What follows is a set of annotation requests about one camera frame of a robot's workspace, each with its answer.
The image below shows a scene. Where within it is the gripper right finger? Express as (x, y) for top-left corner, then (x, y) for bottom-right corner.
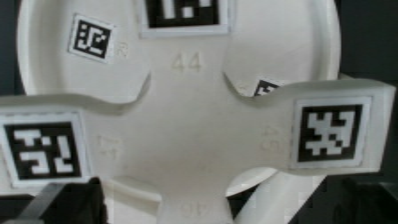
(290, 177), (398, 224)

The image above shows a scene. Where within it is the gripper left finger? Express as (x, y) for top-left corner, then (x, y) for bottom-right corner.
(11, 177), (109, 224)

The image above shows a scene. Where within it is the white cross-shaped table base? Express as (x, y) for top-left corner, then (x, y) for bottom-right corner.
(0, 0), (395, 224)

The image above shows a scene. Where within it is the white round table top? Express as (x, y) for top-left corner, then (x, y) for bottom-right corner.
(16, 0), (345, 224)

